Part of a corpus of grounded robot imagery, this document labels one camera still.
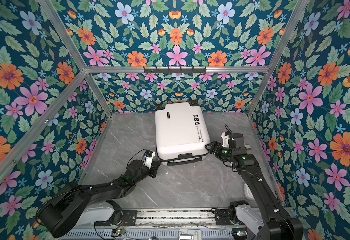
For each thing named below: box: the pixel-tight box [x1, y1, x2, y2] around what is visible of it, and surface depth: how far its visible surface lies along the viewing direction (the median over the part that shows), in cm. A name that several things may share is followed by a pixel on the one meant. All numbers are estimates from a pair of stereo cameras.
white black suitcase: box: [154, 101, 211, 166], surface depth 86 cm
